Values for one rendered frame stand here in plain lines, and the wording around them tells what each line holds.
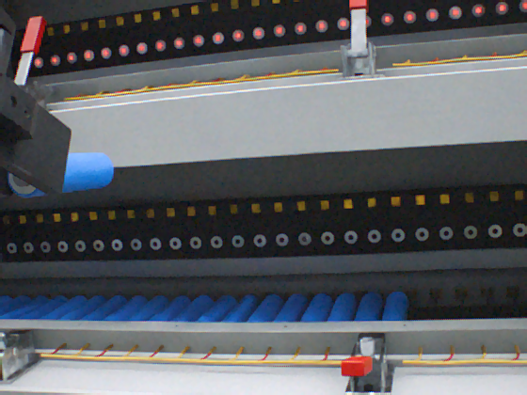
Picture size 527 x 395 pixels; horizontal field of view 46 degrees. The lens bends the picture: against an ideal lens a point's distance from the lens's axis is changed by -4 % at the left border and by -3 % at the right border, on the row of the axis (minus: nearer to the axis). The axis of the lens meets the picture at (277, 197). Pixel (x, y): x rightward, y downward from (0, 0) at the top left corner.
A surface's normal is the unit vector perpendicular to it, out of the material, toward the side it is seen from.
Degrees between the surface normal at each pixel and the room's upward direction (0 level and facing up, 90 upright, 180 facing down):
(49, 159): 90
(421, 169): 90
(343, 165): 90
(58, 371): 19
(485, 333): 109
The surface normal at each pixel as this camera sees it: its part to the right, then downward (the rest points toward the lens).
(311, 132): -0.23, 0.18
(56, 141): 0.96, -0.06
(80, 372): -0.09, -0.98
